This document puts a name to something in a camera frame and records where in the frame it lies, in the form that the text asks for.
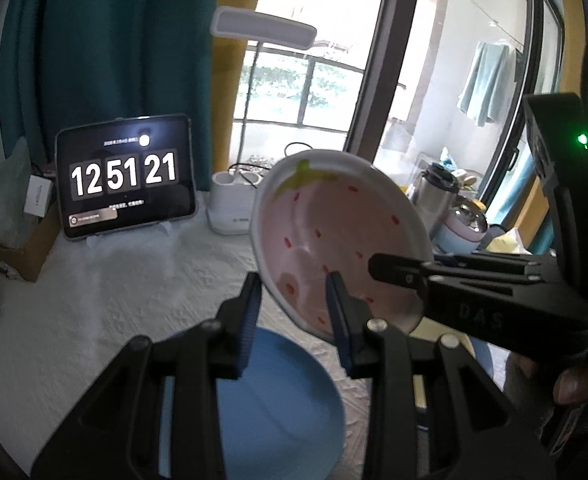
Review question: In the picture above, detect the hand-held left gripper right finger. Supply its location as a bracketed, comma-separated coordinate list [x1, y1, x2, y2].
[326, 270, 557, 480]

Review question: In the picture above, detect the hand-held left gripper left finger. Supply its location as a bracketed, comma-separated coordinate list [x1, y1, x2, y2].
[30, 271, 263, 480]

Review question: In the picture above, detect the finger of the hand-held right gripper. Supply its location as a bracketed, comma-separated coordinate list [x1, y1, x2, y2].
[433, 251, 558, 270]
[368, 254, 544, 291]

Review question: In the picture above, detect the pink strawberry bowl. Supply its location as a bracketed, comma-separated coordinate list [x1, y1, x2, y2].
[250, 150, 435, 338]

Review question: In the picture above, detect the light blue plate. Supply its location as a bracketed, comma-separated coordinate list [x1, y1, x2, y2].
[159, 327, 347, 480]

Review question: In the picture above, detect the dark blue bowl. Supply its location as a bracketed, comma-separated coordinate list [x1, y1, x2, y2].
[466, 337, 507, 392]

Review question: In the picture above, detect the person's right hand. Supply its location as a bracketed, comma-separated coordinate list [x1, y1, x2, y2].
[504, 347, 588, 407]

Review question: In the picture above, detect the yellow tissue pack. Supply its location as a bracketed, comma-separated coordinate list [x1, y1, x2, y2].
[488, 229, 532, 256]

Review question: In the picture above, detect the grey pouch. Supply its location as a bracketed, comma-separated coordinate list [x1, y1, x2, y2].
[474, 225, 505, 252]

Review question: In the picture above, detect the light blue bowl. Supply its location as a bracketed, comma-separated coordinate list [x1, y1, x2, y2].
[435, 225, 479, 257]

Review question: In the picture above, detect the pale yellow bowl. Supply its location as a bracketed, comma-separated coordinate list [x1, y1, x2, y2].
[411, 316, 474, 350]

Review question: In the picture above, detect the steel tumbler with black lid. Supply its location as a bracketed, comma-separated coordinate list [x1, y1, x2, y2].
[414, 162, 462, 233]

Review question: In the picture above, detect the white tablecloth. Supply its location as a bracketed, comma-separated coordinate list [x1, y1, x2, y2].
[0, 190, 474, 480]

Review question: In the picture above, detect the hanging light blue towel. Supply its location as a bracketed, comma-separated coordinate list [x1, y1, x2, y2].
[457, 41, 512, 128]

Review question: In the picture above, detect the tablet showing clock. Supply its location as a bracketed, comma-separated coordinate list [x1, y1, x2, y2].
[55, 114, 198, 241]

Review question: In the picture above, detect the black balcony railing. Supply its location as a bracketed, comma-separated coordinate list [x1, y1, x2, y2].
[233, 41, 405, 134]

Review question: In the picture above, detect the cardboard box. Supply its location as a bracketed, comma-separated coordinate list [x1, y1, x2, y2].
[0, 200, 63, 284]

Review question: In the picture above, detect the small white box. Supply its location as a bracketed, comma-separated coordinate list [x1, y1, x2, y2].
[24, 175, 55, 219]

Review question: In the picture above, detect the clear plastic bag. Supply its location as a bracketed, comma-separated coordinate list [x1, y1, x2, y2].
[0, 136, 41, 250]

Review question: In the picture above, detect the white desk lamp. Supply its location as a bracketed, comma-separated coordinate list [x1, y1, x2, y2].
[206, 6, 318, 235]

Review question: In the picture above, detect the black cable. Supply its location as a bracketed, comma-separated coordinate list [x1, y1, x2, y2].
[283, 141, 311, 162]

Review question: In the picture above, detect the black sliding door frame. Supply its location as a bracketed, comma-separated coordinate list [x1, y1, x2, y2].
[254, 0, 564, 196]

